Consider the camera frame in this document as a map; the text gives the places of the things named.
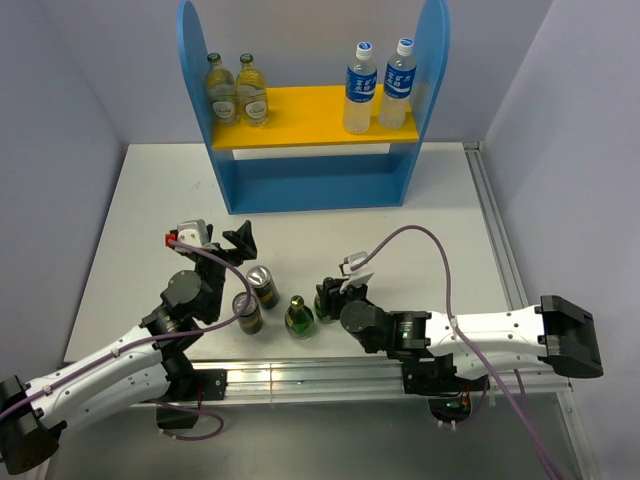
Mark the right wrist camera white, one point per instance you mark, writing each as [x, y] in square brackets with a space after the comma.
[355, 271]

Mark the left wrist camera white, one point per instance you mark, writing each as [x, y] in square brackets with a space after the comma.
[190, 232]

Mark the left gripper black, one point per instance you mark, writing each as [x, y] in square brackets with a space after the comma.
[242, 240]

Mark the black gold can front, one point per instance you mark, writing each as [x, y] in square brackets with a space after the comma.
[245, 306]

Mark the aluminium rail frame front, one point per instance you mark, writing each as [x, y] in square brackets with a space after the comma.
[288, 372]

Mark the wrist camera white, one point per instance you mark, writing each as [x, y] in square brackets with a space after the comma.
[355, 271]
[190, 232]

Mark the black gold can rear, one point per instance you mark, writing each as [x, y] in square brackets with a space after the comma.
[263, 286]

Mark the left yellow soda water bottle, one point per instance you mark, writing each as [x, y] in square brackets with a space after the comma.
[221, 90]

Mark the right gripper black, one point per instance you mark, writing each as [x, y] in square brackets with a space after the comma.
[324, 291]

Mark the green glass bottle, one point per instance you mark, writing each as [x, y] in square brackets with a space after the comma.
[327, 311]
[299, 319]

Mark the yellow soda water bottle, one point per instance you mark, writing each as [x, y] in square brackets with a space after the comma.
[221, 90]
[252, 92]

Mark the blue shelf with yellow board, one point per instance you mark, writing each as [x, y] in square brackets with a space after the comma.
[303, 159]

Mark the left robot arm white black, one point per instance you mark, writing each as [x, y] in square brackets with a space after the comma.
[35, 414]

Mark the right yellow soda water bottle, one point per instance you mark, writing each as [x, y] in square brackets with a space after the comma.
[252, 92]

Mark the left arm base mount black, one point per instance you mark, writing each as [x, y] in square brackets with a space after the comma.
[202, 385]

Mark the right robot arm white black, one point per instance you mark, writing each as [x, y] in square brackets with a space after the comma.
[555, 332]

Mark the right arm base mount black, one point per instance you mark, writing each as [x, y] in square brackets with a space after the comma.
[452, 400]

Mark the aluminium rail right side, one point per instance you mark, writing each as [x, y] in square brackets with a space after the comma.
[516, 298]

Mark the black gold can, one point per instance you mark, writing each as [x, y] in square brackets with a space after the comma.
[245, 306]
[263, 286]

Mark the Pocari water bottle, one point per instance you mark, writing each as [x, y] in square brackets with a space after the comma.
[398, 83]
[360, 87]

